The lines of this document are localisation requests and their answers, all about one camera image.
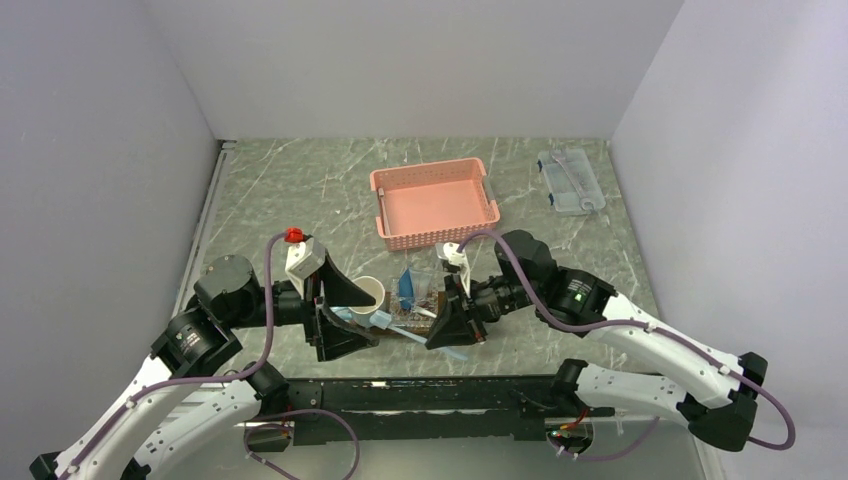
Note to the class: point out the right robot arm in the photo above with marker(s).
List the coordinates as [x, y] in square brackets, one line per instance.
[711, 393]

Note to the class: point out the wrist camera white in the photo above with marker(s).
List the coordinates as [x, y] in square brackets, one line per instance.
[450, 253]
[305, 257]

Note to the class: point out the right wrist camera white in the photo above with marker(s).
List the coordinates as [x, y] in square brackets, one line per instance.
[450, 253]

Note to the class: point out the brown wooden oval tray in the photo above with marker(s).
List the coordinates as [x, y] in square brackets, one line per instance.
[408, 320]

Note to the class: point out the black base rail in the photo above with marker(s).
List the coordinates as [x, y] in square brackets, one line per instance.
[520, 407]

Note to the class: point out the clear acrylic holder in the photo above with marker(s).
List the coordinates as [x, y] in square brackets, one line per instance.
[424, 305]

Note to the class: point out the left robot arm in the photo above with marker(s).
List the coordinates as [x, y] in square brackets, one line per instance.
[180, 397]

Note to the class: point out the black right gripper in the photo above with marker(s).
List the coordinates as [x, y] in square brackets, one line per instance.
[453, 326]

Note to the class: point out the clear plastic storage box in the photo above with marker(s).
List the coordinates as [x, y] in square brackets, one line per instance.
[572, 184]

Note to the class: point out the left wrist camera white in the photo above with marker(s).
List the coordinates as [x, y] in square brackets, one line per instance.
[305, 257]

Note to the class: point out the blue toothpaste tube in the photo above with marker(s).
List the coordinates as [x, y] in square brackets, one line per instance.
[406, 290]

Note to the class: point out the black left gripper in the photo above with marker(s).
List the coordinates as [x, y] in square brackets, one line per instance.
[333, 335]

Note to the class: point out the pink plastic basket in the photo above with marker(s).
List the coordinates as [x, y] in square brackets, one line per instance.
[435, 202]

